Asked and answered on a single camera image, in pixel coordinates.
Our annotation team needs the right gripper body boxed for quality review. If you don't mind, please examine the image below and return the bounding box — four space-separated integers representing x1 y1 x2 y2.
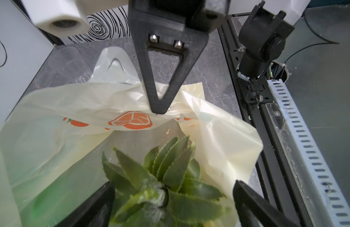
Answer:
152 0 231 31

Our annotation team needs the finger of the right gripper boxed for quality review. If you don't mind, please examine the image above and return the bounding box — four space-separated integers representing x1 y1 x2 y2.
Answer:
128 1 209 114

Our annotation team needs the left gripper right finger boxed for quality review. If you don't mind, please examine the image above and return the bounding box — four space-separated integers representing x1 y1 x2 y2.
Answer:
233 180 297 227

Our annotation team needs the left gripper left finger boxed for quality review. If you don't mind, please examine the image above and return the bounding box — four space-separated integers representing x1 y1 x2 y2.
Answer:
57 182 115 227

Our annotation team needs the yellow printed plastic bag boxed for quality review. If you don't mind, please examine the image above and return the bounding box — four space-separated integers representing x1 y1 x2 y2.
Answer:
0 47 263 227

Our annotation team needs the green-brown pineapple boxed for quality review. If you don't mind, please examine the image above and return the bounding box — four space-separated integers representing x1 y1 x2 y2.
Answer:
102 136 230 227

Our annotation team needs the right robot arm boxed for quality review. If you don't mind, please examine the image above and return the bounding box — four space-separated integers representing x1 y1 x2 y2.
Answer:
128 1 309 114

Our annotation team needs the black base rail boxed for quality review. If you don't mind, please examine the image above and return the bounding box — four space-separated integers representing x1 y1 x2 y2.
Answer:
218 15 313 227

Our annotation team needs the white slotted cable duct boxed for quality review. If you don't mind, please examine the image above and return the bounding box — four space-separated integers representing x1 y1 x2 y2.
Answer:
267 79 350 227

